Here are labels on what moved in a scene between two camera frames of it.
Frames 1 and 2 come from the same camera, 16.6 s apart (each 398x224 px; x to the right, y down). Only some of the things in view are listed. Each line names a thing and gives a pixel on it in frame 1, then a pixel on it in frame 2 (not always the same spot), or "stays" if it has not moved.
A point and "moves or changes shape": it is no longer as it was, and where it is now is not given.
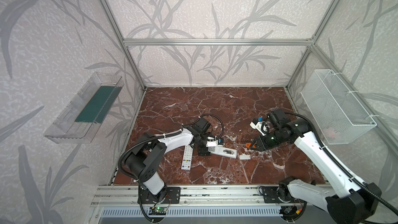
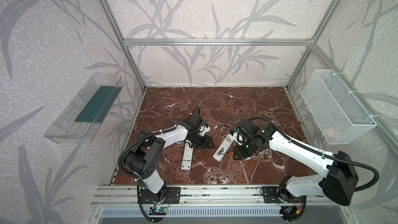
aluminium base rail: [105, 195] stays
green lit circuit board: [157, 211] stays
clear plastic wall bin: [80, 121] stays
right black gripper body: [261, 141] to [241, 150]
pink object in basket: [329, 132] stays
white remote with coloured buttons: [187, 158] stays
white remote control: [223, 151] moves or changes shape
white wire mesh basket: [341, 117] stays
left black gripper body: [204, 147] to [198, 140]
